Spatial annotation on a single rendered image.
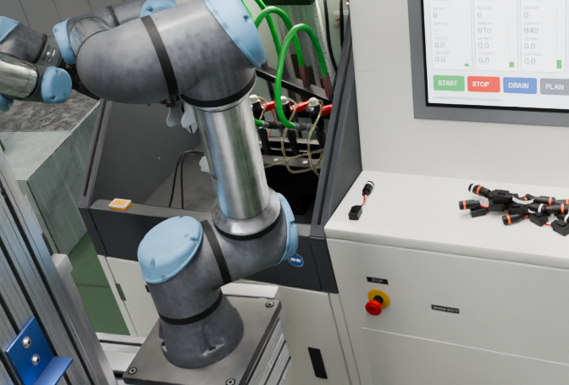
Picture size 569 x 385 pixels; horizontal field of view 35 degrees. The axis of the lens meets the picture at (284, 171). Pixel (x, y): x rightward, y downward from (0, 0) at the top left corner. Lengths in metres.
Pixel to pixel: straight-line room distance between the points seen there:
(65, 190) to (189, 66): 2.72
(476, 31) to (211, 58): 0.79
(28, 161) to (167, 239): 2.37
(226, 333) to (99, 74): 0.55
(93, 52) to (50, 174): 2.58
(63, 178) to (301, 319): 1.94
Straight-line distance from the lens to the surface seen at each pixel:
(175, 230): 1.49
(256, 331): 1.60
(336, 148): 1.95
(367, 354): 2.12
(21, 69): 1.85
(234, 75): 1.23
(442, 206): 1.89
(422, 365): 2.07
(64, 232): 3.89
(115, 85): 1.21
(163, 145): 2.50
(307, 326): 2.13
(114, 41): 1.21
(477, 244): 1.78
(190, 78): 1.20
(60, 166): 3.85
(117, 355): 1.81
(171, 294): 1.49
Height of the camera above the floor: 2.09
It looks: 32 degrees down
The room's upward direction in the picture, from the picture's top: 15 degrees counter-clockwise
